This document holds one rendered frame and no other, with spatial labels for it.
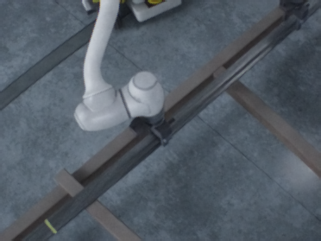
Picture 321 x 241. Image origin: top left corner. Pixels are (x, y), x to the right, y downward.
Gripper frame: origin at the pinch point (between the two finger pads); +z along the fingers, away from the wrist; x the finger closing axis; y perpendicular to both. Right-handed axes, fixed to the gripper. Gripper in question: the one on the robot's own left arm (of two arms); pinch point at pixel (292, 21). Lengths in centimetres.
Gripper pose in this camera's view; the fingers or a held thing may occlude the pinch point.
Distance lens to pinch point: 213.3
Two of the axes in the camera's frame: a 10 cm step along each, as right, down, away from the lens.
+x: -6.5, -6.3, 4.2
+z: 1.1, 4.7, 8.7
